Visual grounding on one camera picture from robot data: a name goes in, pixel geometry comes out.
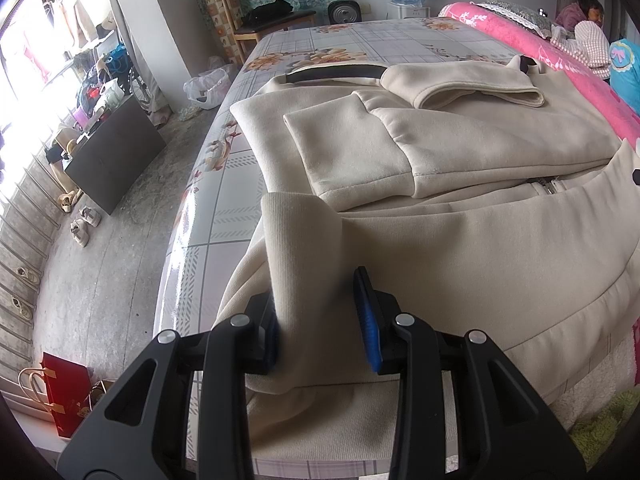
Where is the beige zip jacket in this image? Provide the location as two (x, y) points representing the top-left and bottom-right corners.
(219, 61), (639, 460)

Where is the red paper bag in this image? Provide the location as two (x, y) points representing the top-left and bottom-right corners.
(17, 353), (92, 438)

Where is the white fluffy blanket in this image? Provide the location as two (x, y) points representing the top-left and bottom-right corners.
(546, 339), (640, 470)

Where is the floral grey bed sheet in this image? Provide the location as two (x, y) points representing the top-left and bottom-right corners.
(152, 16), (640, 480)

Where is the dark low cabinet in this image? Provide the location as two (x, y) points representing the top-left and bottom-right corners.
(65, 96), (166, 214)

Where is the white plastic bag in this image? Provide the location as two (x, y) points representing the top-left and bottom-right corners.
(183, 64), (238, 110)

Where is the pink floral blanket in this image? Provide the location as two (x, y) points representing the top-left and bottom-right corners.
(438, 2), (640, 148)

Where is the blue cartoon quilt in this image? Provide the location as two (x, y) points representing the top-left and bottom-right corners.
(608, 38), (640, 114)

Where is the grey patterned pillow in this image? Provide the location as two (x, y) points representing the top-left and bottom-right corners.
(476, 0), (553, 39)

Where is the wooden chair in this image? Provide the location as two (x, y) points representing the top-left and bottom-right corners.
(205, 0), (317, 65)

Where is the person in background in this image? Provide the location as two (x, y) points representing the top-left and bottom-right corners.
(554, 0), (604, 32)

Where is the white water dispenser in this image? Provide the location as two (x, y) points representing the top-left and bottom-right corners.
(386, 2), (431, 20)

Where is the black bag on chair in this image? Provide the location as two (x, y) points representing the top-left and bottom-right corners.
(242, 0), (293, 28)

